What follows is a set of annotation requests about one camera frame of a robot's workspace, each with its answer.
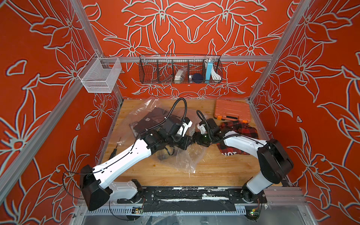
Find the dark blue round object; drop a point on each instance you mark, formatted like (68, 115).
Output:
(197, 78)

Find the black wire wall basket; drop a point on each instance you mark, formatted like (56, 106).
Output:
(161, 68)

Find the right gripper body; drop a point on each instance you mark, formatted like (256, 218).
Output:
(203, 139)

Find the orange plastic tool case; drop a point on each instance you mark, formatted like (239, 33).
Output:
(232, 111)

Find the white wire wall basket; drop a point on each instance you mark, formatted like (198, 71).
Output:
(99, 77)

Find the grey packet in basket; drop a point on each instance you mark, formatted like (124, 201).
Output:
(180, 75)

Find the clear plastic vacuum bag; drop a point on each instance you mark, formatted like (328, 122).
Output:
(180, 121)

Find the light blue box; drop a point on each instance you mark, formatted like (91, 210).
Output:
(209, 67)

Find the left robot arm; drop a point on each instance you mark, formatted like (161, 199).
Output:
(97, 183)

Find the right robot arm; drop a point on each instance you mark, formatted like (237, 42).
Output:
(275, 163)

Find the yellow green plaid shirt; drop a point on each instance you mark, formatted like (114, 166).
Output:
(165, 153)

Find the black handled screwdriver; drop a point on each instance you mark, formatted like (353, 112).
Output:
(114, 152)

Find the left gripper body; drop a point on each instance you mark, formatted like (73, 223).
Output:
(182, 142)

